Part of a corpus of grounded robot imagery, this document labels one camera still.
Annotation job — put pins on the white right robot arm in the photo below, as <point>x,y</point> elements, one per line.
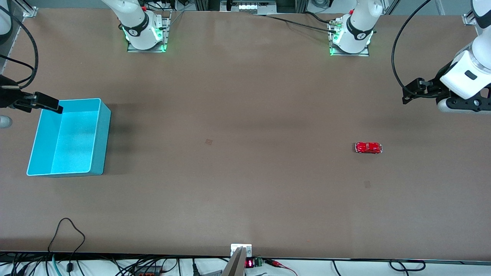
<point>138,19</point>

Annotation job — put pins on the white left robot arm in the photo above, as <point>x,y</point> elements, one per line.
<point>358,23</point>

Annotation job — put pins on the silver device with lights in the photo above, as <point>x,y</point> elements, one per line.
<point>249,7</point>

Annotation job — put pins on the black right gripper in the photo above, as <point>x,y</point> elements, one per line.
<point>7,96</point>

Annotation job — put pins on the red beetle toy car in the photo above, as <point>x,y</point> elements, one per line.
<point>368,147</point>

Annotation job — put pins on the red LED display module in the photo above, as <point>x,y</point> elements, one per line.
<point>251,263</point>

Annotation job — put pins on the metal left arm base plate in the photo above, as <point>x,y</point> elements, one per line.
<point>364,53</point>

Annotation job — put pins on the black power strip orange switches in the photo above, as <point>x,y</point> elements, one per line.
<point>147,271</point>

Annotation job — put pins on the grey metal camera bracket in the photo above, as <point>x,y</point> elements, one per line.
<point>239,255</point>

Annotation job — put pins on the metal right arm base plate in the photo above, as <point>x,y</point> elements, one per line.
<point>132,49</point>

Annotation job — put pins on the blue plastic storage box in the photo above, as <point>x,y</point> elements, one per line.
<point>73,145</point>

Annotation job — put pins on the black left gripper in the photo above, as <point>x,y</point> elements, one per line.
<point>436,85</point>

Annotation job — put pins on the aluminium frame corner bracket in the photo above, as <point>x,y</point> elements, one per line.
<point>468,19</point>
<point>28,10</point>

